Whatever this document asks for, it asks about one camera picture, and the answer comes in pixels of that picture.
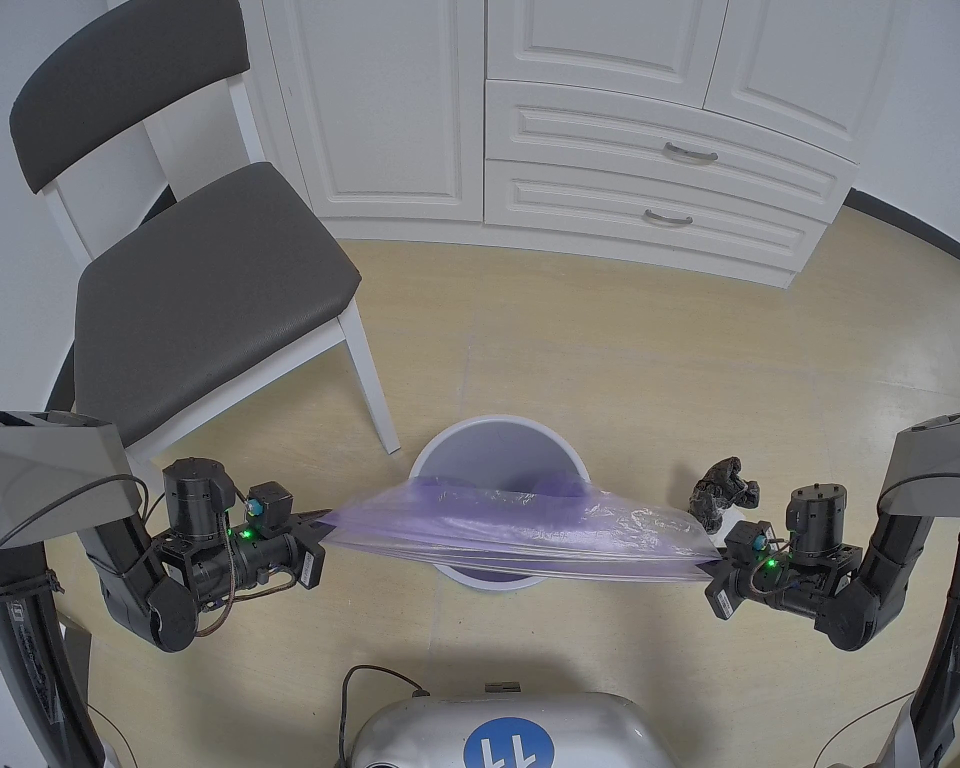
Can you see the white trash bin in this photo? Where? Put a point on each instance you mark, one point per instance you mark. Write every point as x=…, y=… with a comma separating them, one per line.
x=495, y=450

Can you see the white chair with grey cushions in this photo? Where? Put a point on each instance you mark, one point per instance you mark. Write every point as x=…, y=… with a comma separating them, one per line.
x=210, y=300

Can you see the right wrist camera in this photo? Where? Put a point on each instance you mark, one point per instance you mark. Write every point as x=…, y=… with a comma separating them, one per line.
x=746, y=541

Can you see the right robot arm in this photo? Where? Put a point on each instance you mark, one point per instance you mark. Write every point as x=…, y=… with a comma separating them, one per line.
x=862, y=600

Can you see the white wardrobe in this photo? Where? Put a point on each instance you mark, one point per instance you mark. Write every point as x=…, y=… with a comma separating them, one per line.
x=600, y=112

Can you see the crumpled black plastic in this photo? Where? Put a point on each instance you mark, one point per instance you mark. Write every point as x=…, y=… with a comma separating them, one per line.
x=720, y=487

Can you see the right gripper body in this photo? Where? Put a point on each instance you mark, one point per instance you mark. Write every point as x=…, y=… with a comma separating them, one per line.
x=772, y=589

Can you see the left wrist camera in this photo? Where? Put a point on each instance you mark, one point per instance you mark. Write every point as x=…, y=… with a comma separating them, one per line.
x=268, y=504

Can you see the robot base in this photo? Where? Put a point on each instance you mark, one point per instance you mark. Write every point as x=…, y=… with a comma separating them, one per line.
x=510, y=731

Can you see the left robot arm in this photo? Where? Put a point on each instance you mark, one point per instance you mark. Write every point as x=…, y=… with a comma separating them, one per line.
x=120, y=570

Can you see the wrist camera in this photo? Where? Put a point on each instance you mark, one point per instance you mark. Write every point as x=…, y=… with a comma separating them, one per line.
x=746, y=541
x=268, y=504

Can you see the purple plastic bag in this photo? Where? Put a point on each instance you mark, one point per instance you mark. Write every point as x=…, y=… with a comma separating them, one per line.
x=510, y=532

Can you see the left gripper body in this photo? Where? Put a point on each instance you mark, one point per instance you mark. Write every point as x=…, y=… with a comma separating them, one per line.
x=255, y=562

